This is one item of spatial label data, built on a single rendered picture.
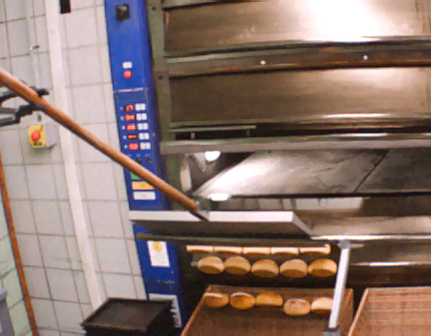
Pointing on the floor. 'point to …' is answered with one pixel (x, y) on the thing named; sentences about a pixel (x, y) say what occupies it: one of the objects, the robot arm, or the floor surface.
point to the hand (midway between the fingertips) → (34, 100)
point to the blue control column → (130, 30)
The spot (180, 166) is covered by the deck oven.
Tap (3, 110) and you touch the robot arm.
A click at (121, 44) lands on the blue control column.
